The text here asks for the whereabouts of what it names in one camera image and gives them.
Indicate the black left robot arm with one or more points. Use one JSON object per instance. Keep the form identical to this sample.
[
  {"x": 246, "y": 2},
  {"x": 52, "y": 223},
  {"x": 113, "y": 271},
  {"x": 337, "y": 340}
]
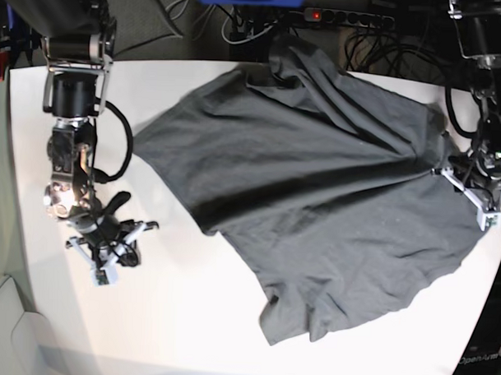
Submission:
[{"x": 476, "y": 172}]

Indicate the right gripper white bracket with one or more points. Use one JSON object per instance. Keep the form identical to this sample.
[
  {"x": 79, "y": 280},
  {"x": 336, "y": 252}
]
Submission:
[{"x": 97, "y": 249}]

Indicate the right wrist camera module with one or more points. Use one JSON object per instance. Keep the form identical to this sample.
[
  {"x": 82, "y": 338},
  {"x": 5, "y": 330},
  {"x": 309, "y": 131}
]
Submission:
[{"x": 103, "y": 276}]

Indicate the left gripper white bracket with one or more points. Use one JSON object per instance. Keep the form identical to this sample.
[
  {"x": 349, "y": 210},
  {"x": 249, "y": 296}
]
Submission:
[{"x": 480, "y": 197}]

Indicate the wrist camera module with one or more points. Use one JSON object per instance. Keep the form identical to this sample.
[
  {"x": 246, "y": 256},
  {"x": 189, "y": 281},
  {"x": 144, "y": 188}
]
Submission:
[
  {"x": 103, "y": 276},
  {"x": 487, "y": 219}
]

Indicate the dark grey t-shirt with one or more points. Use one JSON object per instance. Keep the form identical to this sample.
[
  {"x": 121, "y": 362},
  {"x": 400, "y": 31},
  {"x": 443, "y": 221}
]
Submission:
[{"x": 324, "y": 184}]

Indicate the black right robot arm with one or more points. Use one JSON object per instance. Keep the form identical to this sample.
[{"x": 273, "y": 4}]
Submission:
[{"x": 78, "y": 44}]

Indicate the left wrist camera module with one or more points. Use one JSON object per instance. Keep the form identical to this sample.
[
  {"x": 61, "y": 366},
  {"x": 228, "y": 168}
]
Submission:
[{"x": 487, "y": 219}]

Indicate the black power strip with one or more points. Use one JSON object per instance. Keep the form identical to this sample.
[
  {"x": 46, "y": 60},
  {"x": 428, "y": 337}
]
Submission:
[{"x": 348, "y": 18}]

